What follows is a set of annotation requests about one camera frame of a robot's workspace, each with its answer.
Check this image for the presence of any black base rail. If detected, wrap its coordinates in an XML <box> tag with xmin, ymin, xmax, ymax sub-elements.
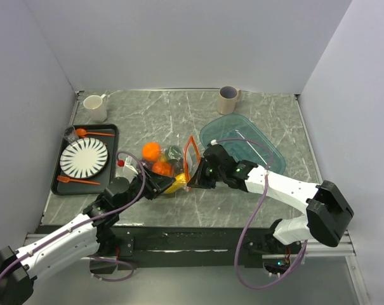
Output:
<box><xmin>56</xmin><ymin>226</ymin><xmax>301</xmax><ymax>268</ymax></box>

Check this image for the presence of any small orange pumpkin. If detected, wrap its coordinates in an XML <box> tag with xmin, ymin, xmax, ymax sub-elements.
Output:
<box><xmin>152</xmin><ymin>161</ymin><xmax>173</xmax><ymax>177</ymax></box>

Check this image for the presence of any teal plastic food container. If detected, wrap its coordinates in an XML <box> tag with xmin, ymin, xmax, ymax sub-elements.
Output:
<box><xmin>199</xmin><ymin>114</ymin><xmax>286</xmax><ymax>174</ymax></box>

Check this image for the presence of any purple grape bunch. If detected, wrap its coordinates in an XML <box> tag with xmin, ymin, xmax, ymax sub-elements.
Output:
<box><xmin>141</xmin><ymin>158</ymin><xmax>154</xmax><ymax>170</ymax></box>

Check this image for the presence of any orange plastic spoon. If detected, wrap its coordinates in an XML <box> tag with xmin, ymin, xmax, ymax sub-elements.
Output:
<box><xmin>76</xmin><ymin>128</ymin><xmax>115</xmax><ymax>137</ymax></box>

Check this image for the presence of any dark avocado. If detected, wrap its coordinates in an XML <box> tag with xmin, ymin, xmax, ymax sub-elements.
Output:
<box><xmin>169</xmin><ymin>159</ymin><xmax>184</xmax><ymax>175</ymax></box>

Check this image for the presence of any yellow lemon piece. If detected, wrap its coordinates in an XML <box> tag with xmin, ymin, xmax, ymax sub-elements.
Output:
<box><xmin>159</xmin><ymin>153</ymin><xmax>168</xmax><ymax>162</ymax></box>

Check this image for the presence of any clear small glass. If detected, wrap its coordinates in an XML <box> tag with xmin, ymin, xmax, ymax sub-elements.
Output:
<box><xmin>63</xmin><ymin>126</ymin><xmax>79</xmax><ymax>144</ymax></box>

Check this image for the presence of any white cup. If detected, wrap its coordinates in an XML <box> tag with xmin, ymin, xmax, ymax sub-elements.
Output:
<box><xmin>83</xmin><ymin>94</ymin><xmax>107</xmax><ymax>123</ymax></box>

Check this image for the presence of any orange tangerine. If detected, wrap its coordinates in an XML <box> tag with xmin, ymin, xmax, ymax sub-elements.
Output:
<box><xmin>142</xmin><ymin>142</ymin><xmax>161</xmax><ymax>161</ymax></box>

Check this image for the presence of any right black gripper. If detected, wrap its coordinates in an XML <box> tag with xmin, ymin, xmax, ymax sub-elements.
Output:
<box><xmin>189</xmin><ymin>157</ymin><xmax>226</xmax><ymax>189</ymax></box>

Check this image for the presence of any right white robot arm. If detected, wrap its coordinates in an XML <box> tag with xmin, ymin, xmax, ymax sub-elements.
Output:
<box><xmin>187</xmin><ymin>144</ymin><xmax>354</xmax><ymax>253</ymax></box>

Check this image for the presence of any beige mug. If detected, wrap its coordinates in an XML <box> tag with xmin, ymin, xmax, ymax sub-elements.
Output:
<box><xmin>217</xmin><ymin>86</ymin><xmax>242</xmax><ymax>115</ymax></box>

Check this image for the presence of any orange plastic fork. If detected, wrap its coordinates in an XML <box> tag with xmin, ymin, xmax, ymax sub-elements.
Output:
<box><xmin>56</xmin><ymin>175</ymin><xmax>100</xmax><ymax>185</ymax></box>

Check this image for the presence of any black tray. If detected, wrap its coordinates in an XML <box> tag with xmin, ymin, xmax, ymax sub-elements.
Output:
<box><xmin>51</xmin><ymin>124</ymin><xmax>119</xmax><ymax>196</ymax></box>

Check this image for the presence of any clear zip top bag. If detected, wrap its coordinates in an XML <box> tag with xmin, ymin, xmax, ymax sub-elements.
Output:
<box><xmin>142</xmin><ymin>135</ymin><xmax>200</xmax><ymax>194</ymax></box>

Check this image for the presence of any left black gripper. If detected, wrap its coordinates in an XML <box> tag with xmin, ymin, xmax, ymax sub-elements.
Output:
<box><xmin>116</xmin><ymin>165</ymin><xmax>176</xmax><ymax>213</ymax></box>

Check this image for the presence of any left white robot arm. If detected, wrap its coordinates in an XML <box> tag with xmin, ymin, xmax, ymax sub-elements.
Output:
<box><xmin>0</xmin><ymin>171</ymin><xmax>175</xmax><ymax>304</ymax></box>

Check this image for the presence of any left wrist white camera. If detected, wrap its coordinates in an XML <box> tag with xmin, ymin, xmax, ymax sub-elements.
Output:
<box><xmin>116</xmin><ymin>159</ymin><xmax>138</xmax><ymax>181</ymax></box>

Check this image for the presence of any green lime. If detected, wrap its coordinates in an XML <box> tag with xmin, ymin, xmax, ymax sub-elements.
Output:
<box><xmin>164</xmin><ymin>145</ymin><xmax>183</xmax><ymax>160</ymax></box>

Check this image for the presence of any white striped plate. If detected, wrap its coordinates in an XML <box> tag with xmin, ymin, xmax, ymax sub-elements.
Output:
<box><xmin>60</xmin><ymin>138</ymin><xmax>109</xmax><ymax>179</ymax></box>

